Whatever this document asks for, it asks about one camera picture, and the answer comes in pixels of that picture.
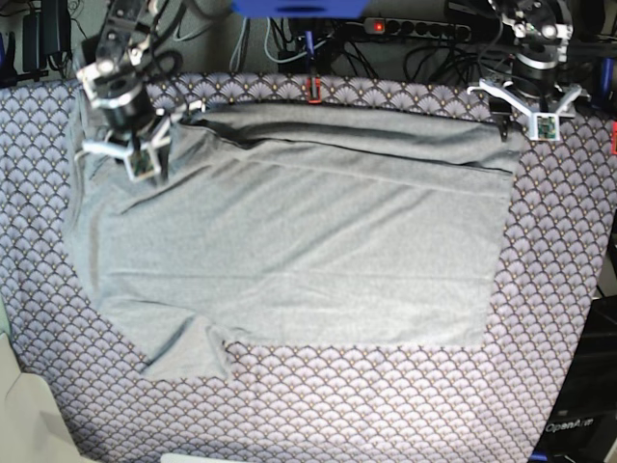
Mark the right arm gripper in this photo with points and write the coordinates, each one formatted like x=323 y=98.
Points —
x=136 y=134

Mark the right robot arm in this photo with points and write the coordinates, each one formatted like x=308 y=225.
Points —
x=110 y=60

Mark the black OpenArm box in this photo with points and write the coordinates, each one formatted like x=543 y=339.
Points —
x=582 y=423

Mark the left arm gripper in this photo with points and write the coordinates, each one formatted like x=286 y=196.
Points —
x=530 y=89

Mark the blue overhead mount plate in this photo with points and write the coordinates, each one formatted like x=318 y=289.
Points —
x=300 y=8

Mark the white object bottom left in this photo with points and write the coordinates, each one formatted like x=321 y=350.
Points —
x=32 y=427

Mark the red right edge clamp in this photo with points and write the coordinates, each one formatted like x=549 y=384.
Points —
x=614 y=138

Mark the light grey T-shirt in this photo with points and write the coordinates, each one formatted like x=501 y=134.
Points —
x=293 y=225

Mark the black power strip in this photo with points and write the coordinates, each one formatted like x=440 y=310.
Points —
x=416 y=29

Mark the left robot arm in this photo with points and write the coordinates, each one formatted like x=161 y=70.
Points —
x=542 y=32

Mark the black power adapter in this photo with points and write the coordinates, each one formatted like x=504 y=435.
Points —
x=46 y=37

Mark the red centre table clamp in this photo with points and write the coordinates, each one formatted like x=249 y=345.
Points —
x=313 y=88

